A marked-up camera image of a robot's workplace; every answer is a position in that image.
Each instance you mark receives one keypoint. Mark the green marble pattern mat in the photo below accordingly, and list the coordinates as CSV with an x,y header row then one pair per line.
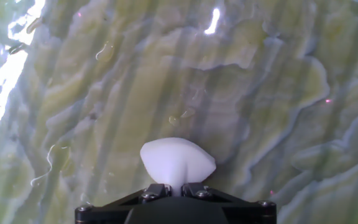
x,y
104,93

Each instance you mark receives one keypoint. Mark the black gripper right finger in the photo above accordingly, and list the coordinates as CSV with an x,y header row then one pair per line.
x,y
196,189

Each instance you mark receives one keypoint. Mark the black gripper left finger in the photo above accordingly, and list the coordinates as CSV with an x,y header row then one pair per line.
x,y
157,190

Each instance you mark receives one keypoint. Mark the white sponge block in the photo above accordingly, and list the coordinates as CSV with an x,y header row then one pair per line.
x,y
176,161

